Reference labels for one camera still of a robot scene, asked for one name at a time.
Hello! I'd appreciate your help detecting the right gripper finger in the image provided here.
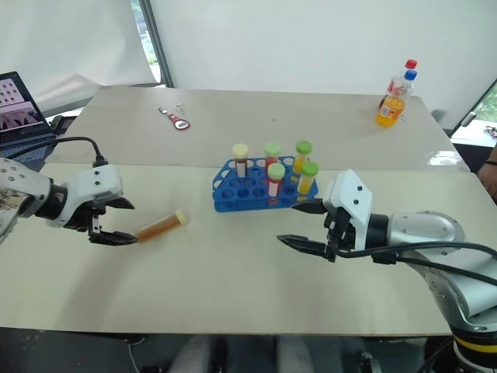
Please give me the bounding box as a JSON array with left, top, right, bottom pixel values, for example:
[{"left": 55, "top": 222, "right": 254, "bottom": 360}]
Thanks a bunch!
[
  {"left": 276, "top": 234, "right": 332, "bottom": 260},
  {"left": 290, "top": 198, "right": 328, "bottom": 216}
]

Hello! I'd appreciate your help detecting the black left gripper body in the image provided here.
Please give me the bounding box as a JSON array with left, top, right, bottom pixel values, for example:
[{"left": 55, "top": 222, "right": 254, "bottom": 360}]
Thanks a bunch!
[{"left": 64, "top": 193, "right": 123, "bottom": 243}]

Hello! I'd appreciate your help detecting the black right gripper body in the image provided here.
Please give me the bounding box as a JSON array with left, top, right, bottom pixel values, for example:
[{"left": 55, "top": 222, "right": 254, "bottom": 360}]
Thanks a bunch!
[{"left": 323, "top": 207, "right": 357, "bottom": 263}]

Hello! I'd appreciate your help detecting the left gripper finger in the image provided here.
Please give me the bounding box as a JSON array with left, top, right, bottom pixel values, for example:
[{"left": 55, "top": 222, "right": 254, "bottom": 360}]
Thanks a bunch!
[
  {"left": 89, "top": 231, "right": 139, "bottom": 247},
  {"left": 104, "top": 197, "right": 136, "bottom": 211}
]

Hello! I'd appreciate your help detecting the blue test tube rack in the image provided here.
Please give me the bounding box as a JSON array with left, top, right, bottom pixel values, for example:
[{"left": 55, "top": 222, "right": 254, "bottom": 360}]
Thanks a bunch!
[{"left": 212, "top": 155, "right": 321, "bottom": 214}]

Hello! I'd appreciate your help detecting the yellow tube with green cap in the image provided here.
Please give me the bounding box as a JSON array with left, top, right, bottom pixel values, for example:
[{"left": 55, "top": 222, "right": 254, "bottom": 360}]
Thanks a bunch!
[
  {"left": 292, "top": 140, "right": 314, "bottom": 175},
  {"left": 297, "top": 161, "right": 321, "bottom": 196}
]

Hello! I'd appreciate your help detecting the orange tube with yellow cap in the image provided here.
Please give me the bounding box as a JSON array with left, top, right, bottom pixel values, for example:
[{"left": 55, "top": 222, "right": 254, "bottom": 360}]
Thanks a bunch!
[{"left": 134, "top": 209, "right": 192, "bottom": 243}]

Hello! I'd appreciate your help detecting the red tube with green cap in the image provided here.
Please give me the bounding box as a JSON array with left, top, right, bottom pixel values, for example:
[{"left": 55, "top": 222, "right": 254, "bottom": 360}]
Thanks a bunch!
[
  {"left": 266, "top": 162, "right": 287, "bottom": 205},
  {"left": 263, "top": 141, "right": 282, "bottom": 169}
]

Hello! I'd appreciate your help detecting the dark red tube, yellow cap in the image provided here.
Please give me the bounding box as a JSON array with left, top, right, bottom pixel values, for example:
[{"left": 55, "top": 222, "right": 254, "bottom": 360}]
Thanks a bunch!
[{"left": 231, "top": 143, "right": 250, "bottom": 180}]

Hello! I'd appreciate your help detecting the small black device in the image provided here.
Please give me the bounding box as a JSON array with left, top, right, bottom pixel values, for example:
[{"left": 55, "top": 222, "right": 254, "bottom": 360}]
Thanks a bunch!
[{"left": 49, "top": 113, "right": 75, "bottom": 135}]

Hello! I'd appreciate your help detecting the orange soda bottle, blue cap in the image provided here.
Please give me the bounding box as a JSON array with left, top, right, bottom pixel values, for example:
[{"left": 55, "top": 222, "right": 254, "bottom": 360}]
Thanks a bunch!
[{"left": 374, "top": 69, "right": 419, "bottom": 129}]

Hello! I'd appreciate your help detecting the open laptop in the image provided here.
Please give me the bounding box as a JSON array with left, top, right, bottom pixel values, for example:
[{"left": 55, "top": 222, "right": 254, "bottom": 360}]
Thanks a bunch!
[{"left": 0, "top": 70, "right": 57, "bottom": 159}]

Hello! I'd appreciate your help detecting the cola bottle with red cap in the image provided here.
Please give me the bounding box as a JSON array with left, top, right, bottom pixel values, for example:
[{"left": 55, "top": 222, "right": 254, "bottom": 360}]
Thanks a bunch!
[{"left": 387, "top": 58, "right": 419, "bottom": 96}]

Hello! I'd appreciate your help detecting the white side table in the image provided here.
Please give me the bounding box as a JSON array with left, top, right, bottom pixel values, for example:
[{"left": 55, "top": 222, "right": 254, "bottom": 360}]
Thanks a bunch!
[{"left": 450, "top": 118, "right": 497, "bottom": 149}]

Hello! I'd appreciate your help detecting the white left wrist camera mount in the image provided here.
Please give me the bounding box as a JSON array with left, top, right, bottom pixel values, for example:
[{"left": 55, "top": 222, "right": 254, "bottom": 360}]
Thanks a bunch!
[{"left": 46, "top": 162, "right": 125, "bottom": 228}]

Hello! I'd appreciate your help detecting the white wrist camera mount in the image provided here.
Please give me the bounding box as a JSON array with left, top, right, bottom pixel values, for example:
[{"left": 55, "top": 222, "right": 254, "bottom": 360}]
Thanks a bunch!
[
  {"left": 46, "top": 162, "right": 125, "bottom": 228},
  {"left": 322, "top": 169, "right": 374, "bottom": 252}
]

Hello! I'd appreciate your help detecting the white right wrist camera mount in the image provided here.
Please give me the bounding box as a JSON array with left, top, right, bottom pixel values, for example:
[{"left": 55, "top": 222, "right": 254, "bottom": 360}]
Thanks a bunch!
[{"left": 322, "top": 169, "right": 374, "bottom": 252}]

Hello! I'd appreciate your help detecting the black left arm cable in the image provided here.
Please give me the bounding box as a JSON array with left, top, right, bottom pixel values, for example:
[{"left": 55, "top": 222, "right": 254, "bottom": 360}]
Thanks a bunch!
[{"left": 6, "top": 136, "right": 109, "bottom": 169}]

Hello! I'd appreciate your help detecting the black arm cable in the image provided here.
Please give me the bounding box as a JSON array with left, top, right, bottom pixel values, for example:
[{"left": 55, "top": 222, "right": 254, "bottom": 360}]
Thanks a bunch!
[
  {"left": 6, "top": 136, "right": 109, "bottom": 169},
  {"left": 335, "top": 241, "right": 497, "bottom": 287}
]

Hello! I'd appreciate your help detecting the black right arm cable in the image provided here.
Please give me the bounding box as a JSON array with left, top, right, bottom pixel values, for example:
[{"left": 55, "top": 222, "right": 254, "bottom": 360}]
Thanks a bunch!
[{"left": 335, "top": 241, "right": 497, "bottom": 287}]

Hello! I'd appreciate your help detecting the grey window frame post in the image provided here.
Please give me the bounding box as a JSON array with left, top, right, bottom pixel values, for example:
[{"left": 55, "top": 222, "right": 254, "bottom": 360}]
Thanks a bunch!
[{"left": 137, "top": 0, "right": 175, "bottom": 89}]

